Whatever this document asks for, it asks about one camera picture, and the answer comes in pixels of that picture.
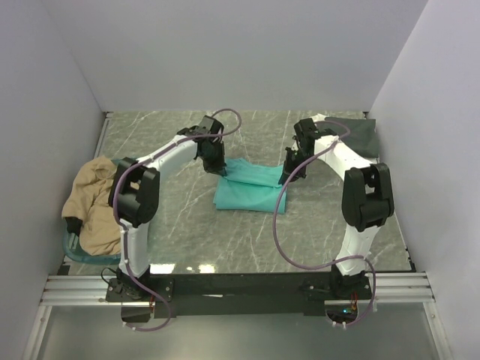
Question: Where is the teal t shirt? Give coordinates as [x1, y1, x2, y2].
[213, 158, 283, 213]

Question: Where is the folded dark grey t shirt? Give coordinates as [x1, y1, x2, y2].
[325, 117, 380, 159]

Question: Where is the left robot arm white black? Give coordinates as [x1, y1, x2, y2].
[109, 115, 227, 302]

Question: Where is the teal plastic basket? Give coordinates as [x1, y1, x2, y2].
[61, 157, 127, 266]

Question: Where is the folded white t shirt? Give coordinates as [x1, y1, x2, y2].
[312, 113, 327, 122]

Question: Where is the tan t shirt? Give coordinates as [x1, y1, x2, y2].
[61, 156, 127, 257]

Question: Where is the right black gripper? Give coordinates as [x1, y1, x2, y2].
[279, 148, 315, 187]

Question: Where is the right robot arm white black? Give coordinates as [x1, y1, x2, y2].
[272, 118, 395, 299]

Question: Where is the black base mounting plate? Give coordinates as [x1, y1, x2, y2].
[106, 271, 372, 318]

